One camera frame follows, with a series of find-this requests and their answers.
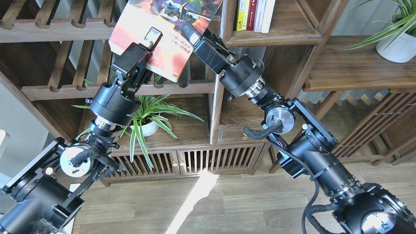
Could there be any large white plant pot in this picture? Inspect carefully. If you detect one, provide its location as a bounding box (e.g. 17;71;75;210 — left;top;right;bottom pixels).
376;33;416;63

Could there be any green spider plant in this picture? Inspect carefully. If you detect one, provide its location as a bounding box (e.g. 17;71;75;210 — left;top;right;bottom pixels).
61;95;199;173

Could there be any grey cabinet at left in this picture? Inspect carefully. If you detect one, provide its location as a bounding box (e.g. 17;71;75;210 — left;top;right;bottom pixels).
0;84;55;186

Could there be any right slatted cabinet door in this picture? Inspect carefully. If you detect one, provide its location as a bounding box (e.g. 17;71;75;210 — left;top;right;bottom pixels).
172;143;269;176

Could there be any yellow upright book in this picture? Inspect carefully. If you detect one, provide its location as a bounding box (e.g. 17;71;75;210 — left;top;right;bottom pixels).
235;0;250;31

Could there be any small wooden drawer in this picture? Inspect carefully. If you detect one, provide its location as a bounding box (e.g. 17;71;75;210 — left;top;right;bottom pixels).
217;126;253;143

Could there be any white book red logo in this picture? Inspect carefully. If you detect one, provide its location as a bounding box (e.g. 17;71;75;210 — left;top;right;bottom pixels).
261;0;276;34

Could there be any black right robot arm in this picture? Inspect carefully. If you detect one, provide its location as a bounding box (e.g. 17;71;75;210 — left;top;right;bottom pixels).
180;22;415;234

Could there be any small white plant pot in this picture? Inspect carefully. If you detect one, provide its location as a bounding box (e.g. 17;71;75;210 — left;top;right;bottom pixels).
129;120;160;137

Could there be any red cover thick book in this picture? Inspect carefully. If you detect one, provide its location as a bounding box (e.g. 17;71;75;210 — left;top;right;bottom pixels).
109;0;222;82

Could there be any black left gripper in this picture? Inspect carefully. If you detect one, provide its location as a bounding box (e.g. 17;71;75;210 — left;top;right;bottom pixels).
90;27;163;128

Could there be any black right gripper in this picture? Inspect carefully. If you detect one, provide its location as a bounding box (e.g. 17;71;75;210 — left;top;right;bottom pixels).
179;22;266;99

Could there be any green plant top right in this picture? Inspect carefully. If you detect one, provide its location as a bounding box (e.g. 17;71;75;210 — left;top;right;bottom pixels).
326;0;416;51

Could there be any dark wooden bookshelf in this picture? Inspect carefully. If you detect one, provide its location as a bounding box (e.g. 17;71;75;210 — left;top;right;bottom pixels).
0;0;348;187

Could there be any pale pink thin book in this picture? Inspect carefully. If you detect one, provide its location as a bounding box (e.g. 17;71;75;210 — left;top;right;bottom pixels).
253;0;267;33

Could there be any dark red upright book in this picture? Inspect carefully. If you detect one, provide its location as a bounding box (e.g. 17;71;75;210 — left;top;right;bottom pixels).
246;0;257;31

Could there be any slatted cabinet door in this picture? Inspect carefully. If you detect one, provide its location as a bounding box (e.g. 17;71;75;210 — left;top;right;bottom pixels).
99;150;181;186
172;143;269;176

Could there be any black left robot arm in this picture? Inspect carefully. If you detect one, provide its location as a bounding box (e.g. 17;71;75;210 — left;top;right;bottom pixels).
1;28;162;234

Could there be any left slatted cabinet door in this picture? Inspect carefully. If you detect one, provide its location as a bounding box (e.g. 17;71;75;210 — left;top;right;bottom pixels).
99;150;181;186

